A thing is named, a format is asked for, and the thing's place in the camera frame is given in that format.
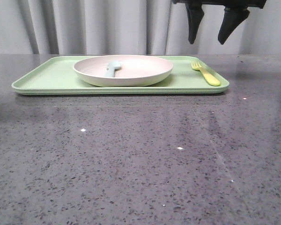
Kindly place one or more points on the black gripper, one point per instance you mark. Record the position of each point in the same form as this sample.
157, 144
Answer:
235, 12

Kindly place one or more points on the yellow plastic fork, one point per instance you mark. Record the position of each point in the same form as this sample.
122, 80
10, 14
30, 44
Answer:
210, 79

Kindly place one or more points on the beige round plate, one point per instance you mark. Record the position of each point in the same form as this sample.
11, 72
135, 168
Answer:
135, 71

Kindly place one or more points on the light blue plastic spoon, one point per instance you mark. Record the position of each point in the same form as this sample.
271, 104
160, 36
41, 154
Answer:
112, 67

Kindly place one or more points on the grey pleated curtain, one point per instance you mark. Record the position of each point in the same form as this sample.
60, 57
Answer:
157, 27

